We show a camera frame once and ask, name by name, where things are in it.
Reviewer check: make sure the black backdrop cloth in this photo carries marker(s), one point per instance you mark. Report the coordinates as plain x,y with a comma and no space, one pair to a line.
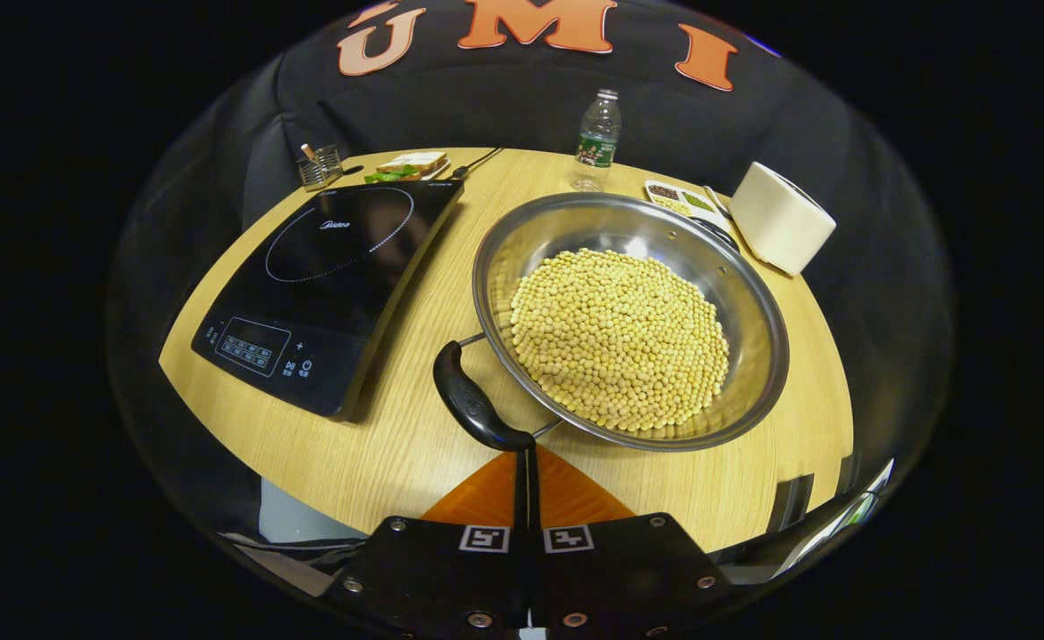
504,98

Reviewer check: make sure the stainless steel pot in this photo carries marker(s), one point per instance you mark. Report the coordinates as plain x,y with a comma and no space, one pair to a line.
593,222

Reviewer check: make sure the black induction cooktop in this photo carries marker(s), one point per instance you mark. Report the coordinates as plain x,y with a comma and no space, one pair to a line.
335,267

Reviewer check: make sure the white divided bean dish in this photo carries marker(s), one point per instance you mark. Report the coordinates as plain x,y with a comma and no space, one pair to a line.
664,191

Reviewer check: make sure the sandwich on plate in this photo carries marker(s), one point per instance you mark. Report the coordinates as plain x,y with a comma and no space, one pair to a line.
410,163

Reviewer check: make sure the clear plastic water bottle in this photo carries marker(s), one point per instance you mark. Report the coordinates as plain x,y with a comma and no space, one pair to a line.
599,142

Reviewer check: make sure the pile of soybeans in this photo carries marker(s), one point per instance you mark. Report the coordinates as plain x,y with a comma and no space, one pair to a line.
619,338

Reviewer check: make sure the white toaster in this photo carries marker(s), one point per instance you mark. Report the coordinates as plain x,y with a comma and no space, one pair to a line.
779,222

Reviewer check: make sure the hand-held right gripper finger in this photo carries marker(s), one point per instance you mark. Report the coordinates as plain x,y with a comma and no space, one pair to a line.
534,498
522,498

